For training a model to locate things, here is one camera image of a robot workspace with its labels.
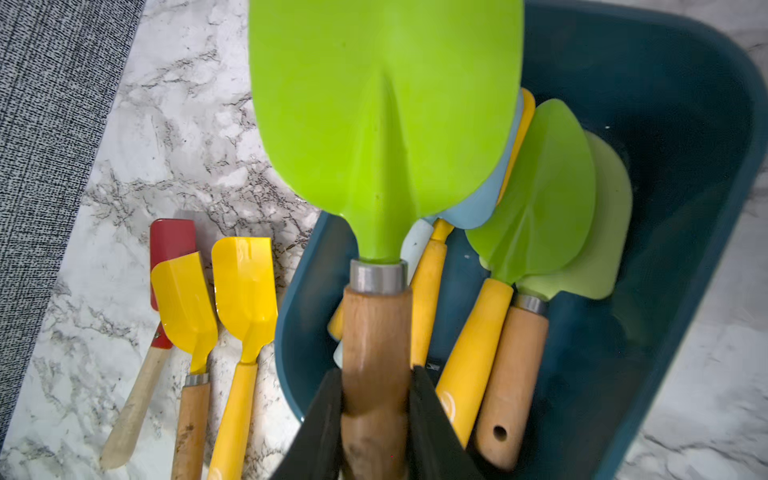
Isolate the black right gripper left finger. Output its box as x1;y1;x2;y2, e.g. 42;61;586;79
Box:
271;367;343;480

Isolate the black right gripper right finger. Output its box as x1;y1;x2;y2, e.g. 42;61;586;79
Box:
408;366;483;479

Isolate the red shovel wooden handle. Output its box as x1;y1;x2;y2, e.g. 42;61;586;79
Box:
100;218;197;470

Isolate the teal plastic storage box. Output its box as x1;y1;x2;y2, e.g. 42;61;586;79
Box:
274;0;768;480

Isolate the pale green trowel wooden handle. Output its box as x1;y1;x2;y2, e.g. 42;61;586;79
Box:
474;131;632;471

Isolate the green trowel yellow handle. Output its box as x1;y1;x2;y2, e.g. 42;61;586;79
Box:
436;99;596;446

